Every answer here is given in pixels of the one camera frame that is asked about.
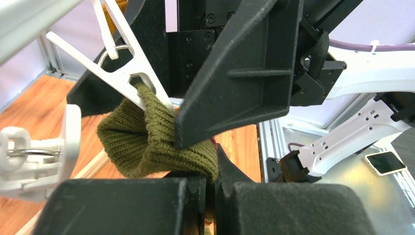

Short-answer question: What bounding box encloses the white clip sock hanger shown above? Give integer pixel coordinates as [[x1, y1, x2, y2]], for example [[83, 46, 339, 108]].
[[0, 0, 176, 203]]

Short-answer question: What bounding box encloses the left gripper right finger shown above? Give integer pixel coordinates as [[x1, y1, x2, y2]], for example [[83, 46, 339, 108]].
[[214, 145, 375, 235]]

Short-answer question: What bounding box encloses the white smartphone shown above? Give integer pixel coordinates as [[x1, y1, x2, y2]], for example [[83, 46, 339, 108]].
[[364, 151, 407, 176]]

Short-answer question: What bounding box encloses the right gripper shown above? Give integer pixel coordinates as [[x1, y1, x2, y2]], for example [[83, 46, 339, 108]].
[[165, 0, 364, 150]]

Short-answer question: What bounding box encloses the wooden drying rack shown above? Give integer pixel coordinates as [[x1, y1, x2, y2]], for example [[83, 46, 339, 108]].
[[15, 149, 109, 235]]

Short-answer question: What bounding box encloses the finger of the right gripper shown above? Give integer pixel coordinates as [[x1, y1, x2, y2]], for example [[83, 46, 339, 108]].
[[66, 0, 172, 118]]

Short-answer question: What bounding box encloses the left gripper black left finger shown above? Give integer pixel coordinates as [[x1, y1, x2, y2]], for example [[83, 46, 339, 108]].
[[33, 177, 206, 235]]

